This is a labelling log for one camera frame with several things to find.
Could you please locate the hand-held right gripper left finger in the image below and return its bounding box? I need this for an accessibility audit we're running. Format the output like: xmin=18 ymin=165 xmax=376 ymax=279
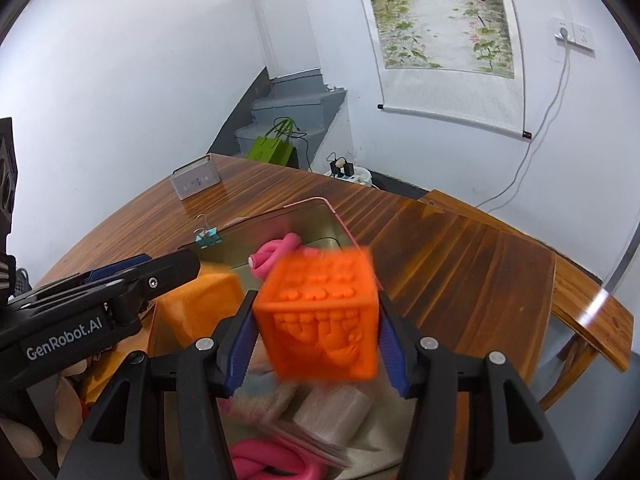
xmin=56 ymin=287 xmax=261 ymax=480

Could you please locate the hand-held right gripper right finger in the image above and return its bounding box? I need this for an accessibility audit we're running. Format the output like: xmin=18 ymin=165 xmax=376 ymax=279
xmin=375 ymin=290 xmax=576 ymax=480

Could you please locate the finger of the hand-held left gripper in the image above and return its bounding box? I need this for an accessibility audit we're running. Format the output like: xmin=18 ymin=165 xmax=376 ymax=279
xmin=30 ymin=254 xmax=153 ymax=302
xmin=107 ymin=249 xmax=202 ymax=329

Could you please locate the light orange soft cube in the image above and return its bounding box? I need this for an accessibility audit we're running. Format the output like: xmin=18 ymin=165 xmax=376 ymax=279
xmin=155 ymin=260 xmax=246 ymax=348

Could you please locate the dark orange embossed cube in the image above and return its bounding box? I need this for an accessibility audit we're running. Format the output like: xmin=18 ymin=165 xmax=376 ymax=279
xmin=252 ymin=246 xmax=380 ymax=381

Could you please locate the wooden desktop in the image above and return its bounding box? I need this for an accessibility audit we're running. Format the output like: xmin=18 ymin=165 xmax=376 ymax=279
xmin=30 ymin=152 xmax=557 ymax=480

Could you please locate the teal binder clip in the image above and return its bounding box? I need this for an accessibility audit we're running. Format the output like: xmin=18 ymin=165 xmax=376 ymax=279
xmin=194 ymin=214 xmax=222 ymax=250

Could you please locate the beige plush toy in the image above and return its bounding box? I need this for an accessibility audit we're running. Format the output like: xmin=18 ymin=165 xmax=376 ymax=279
xmin=0 ymin=360 xmax=91 ymax=461

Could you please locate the white textured block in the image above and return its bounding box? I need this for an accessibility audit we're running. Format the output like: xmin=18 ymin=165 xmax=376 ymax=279
xmin=292 ymin=387 xmax=372 ymax=453

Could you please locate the grey card holder box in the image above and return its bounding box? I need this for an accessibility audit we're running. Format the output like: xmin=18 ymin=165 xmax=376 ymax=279
xmin=170 ymin=155 xmax=221 ymax=201

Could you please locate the pink twisted foam roller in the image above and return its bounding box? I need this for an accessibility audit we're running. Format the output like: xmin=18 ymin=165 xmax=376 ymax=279
xmin=248 ymin=232 xmax=303 ymax=281
xmin=230 ymin=437 xmax=331 ymax=480

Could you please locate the green paper bag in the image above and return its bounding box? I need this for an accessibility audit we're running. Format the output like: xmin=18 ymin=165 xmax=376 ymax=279
xmin=247 ymin=116 xmax=301 ymax=167

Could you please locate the white plastic bucket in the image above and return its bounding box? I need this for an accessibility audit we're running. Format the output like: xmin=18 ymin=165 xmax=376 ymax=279
xmin=324 ymin=167 xmax=373 ymax=189

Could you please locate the wooden bench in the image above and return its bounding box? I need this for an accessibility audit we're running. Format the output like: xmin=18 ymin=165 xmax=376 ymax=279
xmin=417 ymin=189 xmax=633 ymax=411

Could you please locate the grey staircase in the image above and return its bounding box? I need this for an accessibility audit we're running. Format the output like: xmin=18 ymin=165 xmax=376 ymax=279
xmin=207 ymin=65 xmax=348 ymax=171

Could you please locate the hanging scroll painting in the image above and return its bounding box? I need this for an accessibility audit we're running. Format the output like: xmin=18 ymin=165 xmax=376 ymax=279
xmin=350 ymin=0 xmax=533 ymax=141

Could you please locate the white power cable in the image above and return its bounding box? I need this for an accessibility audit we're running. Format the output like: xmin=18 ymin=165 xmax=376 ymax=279
xmin=475 ymin=35 xmax=572 ymax=209

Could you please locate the white wall socket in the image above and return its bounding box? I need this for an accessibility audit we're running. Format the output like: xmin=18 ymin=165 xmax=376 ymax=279
xmin=552 ymin=16 xmax=596 ymax=52

